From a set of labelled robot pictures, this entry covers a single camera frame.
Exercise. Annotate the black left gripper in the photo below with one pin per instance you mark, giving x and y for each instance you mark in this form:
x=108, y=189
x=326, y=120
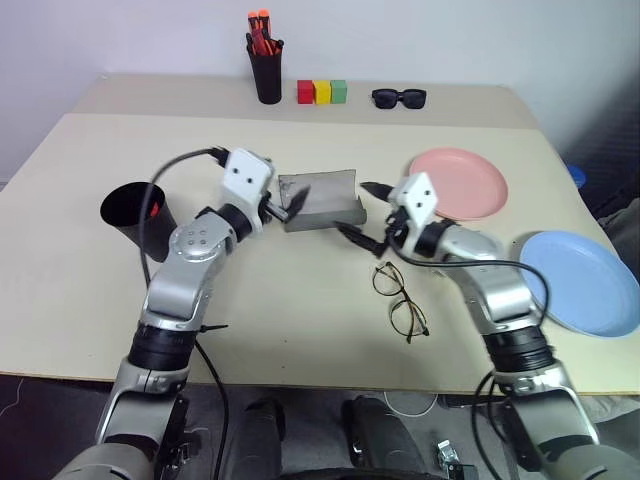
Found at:
x=266, y=206

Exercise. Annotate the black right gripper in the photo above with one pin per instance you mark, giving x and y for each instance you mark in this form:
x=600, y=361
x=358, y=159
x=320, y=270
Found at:
x=399, y=232

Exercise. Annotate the grey glasses case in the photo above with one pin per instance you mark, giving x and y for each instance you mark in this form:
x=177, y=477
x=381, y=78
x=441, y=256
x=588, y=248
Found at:
x=327, y=200

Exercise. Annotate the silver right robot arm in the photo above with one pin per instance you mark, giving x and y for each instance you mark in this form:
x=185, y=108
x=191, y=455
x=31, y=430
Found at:
x=500, y=295

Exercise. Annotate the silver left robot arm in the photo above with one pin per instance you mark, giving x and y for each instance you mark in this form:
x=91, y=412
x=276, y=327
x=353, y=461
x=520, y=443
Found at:
x=192, y=280

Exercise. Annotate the tall black pen cup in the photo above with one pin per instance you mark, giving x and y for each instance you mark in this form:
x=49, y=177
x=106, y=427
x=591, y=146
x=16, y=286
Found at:
x=267, y=75

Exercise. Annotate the wide black cup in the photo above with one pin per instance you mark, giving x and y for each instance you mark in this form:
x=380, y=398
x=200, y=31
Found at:
x=127, y=215

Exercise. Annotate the thin-framed round eyeglasses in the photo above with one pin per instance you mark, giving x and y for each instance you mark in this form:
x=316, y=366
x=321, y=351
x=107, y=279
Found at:
x=400, y=301

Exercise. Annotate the pink plate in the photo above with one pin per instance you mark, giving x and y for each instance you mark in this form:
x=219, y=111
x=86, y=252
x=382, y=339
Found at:
x=465, y=182

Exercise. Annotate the red cube block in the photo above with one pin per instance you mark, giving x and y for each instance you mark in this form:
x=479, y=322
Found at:
x=305, y=92

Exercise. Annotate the yellow cube block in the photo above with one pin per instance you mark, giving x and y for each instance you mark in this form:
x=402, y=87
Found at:
x=323, y=93

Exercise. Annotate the black sunglasses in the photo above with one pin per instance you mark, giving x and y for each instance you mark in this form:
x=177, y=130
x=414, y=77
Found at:
x=399, y=98

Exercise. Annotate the green cube block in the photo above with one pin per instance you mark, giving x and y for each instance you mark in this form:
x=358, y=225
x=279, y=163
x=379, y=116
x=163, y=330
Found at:
x=339, y=91

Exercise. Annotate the red marker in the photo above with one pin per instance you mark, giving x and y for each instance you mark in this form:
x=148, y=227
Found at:
x=154, y=209

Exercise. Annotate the orange marker with black cap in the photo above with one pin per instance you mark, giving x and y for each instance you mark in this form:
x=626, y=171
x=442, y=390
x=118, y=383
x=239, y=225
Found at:
x=279, y=46
x=268, y=46
x=249, y=41

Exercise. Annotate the small blue object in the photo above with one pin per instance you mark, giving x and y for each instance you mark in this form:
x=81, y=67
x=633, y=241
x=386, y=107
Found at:
x=577, y=176

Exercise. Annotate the blue plate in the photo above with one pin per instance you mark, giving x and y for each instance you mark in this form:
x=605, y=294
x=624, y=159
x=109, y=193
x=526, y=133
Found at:
x=580, y=282

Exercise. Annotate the dark rounded shape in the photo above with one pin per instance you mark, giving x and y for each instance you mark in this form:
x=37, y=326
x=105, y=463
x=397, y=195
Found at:
x=262, y=440
x=380, y=440

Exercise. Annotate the dark textured fabric object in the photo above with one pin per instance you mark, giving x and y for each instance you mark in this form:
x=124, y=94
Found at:
x=607, y=150

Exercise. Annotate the grey cloth bundle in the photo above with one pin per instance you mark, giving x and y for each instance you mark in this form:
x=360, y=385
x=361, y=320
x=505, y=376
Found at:
x=625, y=230

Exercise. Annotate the small metal clamp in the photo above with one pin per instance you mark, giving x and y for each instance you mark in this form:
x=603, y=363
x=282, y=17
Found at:
x=450, y=457

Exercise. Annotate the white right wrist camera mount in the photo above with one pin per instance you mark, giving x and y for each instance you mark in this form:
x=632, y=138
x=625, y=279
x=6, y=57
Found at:
x=419, y=197

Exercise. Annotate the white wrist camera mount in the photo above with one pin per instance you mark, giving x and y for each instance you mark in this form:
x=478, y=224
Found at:
x=246, y=175
x=419, y=197

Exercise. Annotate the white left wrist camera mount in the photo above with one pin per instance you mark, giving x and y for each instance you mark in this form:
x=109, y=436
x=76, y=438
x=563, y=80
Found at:
x=246, y=175

